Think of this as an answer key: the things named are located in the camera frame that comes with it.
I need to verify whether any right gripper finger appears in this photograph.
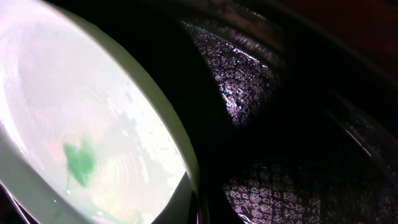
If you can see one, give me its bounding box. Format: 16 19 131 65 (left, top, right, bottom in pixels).
152 173 198 224

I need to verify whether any round black serving tray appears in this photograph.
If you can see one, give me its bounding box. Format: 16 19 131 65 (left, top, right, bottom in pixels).
46 0 398 224

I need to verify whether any mint plate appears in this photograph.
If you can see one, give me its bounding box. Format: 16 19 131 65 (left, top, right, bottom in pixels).
1 1 199 223

